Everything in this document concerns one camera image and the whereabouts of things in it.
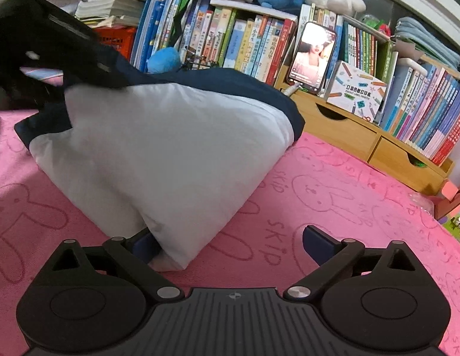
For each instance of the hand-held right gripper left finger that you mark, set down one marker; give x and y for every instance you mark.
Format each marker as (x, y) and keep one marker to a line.
(144, 246)

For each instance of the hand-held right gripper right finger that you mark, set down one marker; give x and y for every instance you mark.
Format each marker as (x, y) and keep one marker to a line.
(319, 244)

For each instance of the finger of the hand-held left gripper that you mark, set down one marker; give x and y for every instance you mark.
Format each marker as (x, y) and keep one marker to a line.
(29, 92)
(66, 44)

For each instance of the navy and white jacket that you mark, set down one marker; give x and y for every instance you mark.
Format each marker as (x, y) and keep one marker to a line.
(159, 155)

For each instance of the large red plastic crate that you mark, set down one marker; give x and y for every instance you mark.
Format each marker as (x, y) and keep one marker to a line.
(117, 42)

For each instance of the pink rabbit-print blanket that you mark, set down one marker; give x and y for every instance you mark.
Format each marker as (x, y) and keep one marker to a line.
(345, 200)

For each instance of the stack of paper workbooks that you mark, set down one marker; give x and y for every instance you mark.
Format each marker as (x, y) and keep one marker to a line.
(107, 3)

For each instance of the row of tall blue books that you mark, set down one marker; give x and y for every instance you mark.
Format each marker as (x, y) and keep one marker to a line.
(152, 22)

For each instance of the blue plush ball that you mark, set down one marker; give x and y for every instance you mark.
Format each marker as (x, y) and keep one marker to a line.
(163, 61)

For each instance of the wooden drawer organizer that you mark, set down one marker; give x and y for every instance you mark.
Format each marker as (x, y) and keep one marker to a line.
(348, 133)

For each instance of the black miniature bicycle model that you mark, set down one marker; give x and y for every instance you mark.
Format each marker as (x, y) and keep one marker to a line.
(196, 61)

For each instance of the pink toy house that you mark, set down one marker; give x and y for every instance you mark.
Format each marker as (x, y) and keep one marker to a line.
(450, 200)

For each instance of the white printed cardboard box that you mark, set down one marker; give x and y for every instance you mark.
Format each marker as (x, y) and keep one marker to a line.
(356, 89)

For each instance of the row of pink blue books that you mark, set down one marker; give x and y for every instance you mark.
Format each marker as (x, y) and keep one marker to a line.
(430, 111)

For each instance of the row of thick shelf books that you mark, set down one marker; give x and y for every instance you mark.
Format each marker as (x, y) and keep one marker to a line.
(248, 40)

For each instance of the smartphone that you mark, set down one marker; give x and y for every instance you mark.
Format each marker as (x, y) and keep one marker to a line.
(311, 57)

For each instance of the white shelf board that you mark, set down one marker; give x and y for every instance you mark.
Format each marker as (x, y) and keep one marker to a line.
(252, 7)

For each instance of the row of green spined books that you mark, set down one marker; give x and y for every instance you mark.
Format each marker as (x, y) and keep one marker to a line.
(363, 44)

